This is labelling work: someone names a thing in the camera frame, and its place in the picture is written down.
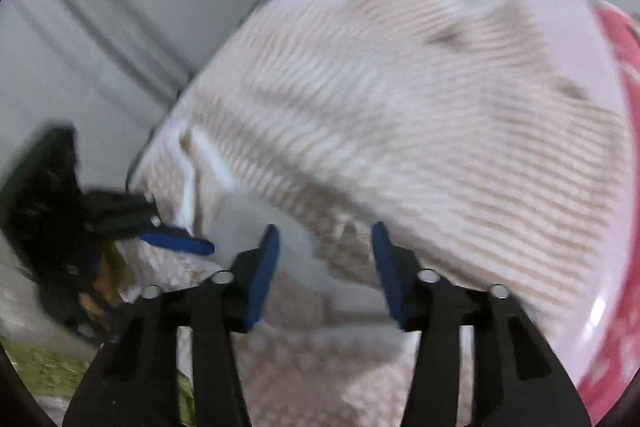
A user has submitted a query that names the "left human hand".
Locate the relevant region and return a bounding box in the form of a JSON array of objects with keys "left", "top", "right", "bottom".
[{"left": 92, "top": 242, "right": 129, "bottom": 306}]

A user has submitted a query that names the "pink floral blanket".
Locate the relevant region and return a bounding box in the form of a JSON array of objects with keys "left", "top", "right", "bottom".
[{"left": 578, "top": 2, "right": 639, "bottom": 426}]

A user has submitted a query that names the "white wardrobe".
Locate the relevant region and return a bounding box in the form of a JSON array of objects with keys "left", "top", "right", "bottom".
[{"left": 0, "top": 0, "right": 321, "bottom": 358}]

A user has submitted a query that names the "beige houndstooth coat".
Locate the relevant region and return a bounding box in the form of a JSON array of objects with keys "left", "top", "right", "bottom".
[{"left": 130, "top": 0, "right": 631, "bottom": 426}]

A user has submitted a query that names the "pink bed sheet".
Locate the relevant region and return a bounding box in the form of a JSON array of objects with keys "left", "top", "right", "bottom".
[{"left": 129, "top": 0, "right": 633, "bottom": 388}]

